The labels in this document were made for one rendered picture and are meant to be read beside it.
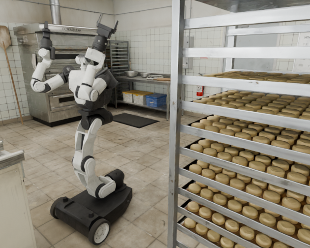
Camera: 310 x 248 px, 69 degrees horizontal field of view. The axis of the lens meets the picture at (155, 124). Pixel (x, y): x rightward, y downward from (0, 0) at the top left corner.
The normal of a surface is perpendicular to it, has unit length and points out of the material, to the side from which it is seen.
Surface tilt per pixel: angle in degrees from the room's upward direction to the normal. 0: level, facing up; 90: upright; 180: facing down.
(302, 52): 90
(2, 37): 81
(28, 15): 90
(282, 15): 90
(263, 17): 90
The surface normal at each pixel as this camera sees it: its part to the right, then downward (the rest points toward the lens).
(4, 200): 0.83, 0.17
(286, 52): -0.65, 0.22
